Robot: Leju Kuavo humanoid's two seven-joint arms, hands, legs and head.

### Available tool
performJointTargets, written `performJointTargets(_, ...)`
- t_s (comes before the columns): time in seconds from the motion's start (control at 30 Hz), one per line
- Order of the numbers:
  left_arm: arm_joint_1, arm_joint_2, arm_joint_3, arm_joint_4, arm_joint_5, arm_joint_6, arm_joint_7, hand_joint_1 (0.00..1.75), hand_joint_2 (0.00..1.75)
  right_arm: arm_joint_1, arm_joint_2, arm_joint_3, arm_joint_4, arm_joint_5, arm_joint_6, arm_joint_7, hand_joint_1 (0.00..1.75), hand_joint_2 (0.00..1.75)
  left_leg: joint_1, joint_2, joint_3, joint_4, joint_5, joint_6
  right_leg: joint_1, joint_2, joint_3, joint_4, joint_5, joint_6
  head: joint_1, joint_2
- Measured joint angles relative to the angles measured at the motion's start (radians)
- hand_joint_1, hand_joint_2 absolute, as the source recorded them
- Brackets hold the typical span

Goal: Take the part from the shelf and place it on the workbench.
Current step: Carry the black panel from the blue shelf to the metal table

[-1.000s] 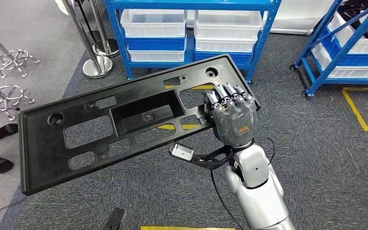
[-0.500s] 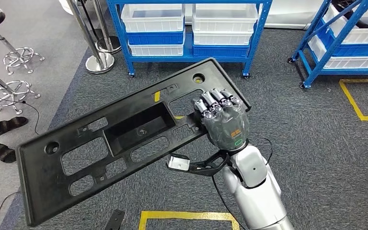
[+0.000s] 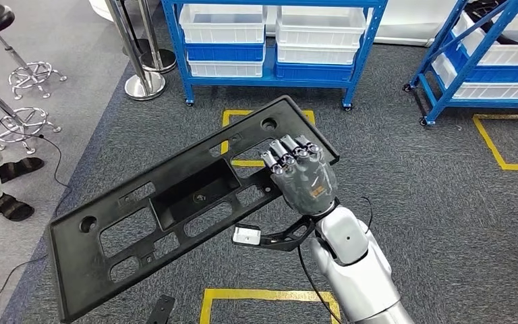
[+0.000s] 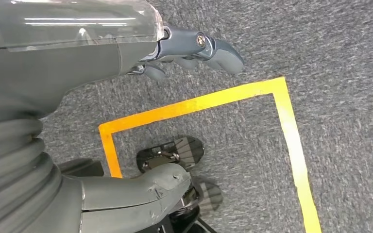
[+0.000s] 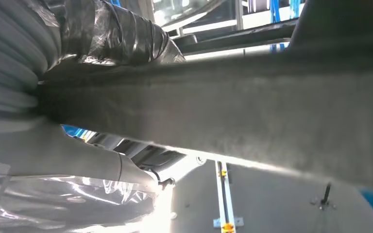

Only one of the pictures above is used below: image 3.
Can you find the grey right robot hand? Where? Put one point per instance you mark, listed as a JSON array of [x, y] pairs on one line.
[[306, 188]]

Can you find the black plastic panel part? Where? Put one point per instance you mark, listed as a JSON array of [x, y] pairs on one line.
[[84, 268]]

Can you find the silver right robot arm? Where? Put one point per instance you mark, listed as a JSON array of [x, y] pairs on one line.
[[357, 277]]

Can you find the blue metal shelf rack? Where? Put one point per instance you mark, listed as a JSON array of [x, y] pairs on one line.
[[487, 103], [268, 80]]

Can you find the white car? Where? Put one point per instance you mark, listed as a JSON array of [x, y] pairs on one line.
[[413, 27]]

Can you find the black parts in bin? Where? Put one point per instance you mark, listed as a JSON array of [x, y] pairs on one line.
[[487, 11]]

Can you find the black right camera bracket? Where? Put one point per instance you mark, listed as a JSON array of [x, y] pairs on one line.
[[288, 239]]

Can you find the black camera bracket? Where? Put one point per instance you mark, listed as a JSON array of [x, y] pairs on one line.
[[160, 309], [288, 239]]

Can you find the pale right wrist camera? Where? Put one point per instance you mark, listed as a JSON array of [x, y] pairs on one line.
[[246, 235]]

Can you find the black left camera bracket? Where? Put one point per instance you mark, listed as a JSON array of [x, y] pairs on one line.
[[160, 309]]

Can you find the chrome base stanchion post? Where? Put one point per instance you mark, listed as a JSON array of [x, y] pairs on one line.
[[145, 85]]

